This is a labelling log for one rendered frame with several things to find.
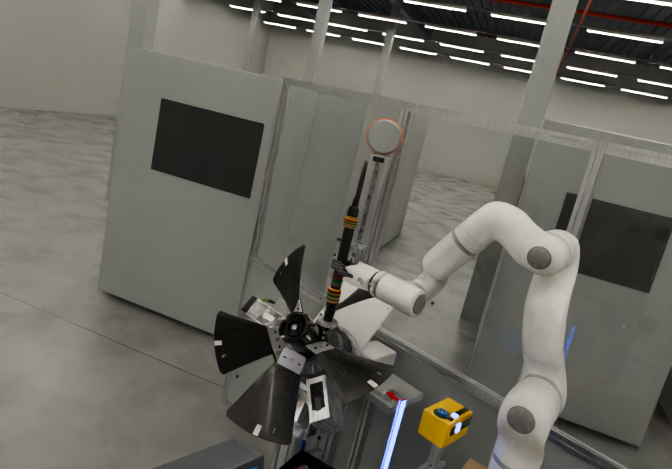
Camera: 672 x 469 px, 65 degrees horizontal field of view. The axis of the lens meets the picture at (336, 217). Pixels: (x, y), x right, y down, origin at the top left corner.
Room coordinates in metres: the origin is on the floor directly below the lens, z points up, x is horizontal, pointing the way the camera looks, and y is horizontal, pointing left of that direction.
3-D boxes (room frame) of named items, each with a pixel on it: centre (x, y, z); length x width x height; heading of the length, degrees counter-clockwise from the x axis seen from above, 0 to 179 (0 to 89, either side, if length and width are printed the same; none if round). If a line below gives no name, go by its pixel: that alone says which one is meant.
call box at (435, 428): (1.63, -0.51, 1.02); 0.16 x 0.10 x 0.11; 139
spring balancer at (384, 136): (2.36, -0.13, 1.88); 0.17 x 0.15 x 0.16; 49
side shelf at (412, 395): (2.13, -0.33, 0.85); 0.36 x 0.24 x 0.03; 49
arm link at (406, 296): (1.48, -0.24, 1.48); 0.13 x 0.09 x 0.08; 49
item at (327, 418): (1.64, -0.11, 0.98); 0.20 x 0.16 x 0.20; 139
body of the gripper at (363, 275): (1.58, -0.13, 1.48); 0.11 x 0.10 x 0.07; 49
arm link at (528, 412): (1.22, -0.58, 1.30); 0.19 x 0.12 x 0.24; 146
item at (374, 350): (2.21, -0.29, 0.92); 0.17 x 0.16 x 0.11; 139
